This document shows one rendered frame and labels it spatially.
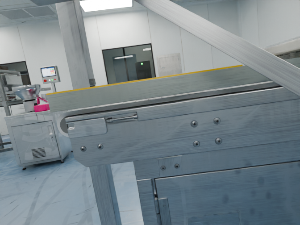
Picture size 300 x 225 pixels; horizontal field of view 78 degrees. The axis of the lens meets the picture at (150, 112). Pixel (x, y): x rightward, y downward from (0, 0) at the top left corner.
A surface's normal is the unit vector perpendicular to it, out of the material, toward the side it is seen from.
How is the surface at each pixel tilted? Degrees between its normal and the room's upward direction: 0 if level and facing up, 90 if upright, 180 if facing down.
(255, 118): 90
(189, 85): 90
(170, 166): 90
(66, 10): 90
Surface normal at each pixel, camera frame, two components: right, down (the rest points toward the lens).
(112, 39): 0.09, 0.14
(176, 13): -0.57, 0.15
